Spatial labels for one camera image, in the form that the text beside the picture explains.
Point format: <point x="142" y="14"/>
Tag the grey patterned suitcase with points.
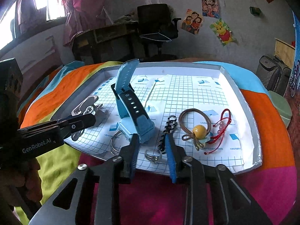
<point x="271" y="75"/>

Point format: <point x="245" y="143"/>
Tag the pale green round stool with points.
<point x="281" y="107"/>

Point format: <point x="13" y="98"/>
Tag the wooden board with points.
<point x="284" y="50"/>

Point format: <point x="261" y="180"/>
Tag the blue printed banner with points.
<point x="295" y="70"/>

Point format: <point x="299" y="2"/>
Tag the pink curtain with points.
<point x="82" y="4"/>

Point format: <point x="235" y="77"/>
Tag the small green wall box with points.
<point x="255" y="11"/>

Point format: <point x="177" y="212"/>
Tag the window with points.
<point x="9" y="21"/>

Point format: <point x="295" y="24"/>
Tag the grey tray with grid paper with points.
<point x="187" y="91"/>

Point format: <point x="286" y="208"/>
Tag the silver hair claw clip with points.
<point x="86" y="105"/>

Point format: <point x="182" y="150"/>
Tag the cartoon family wall poster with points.
<point x="191" y="22"/>

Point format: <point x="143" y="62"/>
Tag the dark wooden desk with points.
<point x="105" y="39"/>

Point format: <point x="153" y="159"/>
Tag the light blue wrist watch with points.
<point x="133" y="107"/>

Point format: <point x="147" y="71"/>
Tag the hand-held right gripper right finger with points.
<point x="170" y="160"/>

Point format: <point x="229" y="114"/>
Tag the yellow bear wall poster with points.
<point x="222" y="32"/>

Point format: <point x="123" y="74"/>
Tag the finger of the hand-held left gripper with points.
<point x="79" y="121"/>
<point x="71" y="134"/>

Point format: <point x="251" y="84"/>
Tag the person's left hand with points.
<point x="32" y="180"/>

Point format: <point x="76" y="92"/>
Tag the cartoon fighter wall poster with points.
<point x="211" y="6"/>

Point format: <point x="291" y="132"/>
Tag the multicoloured patchwork blanket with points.
<point x="164" y="201"/>

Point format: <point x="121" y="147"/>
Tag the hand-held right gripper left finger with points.
<point x="134" y="155"/>

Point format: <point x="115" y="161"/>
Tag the black office chair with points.
<point x="152" y="16"/>

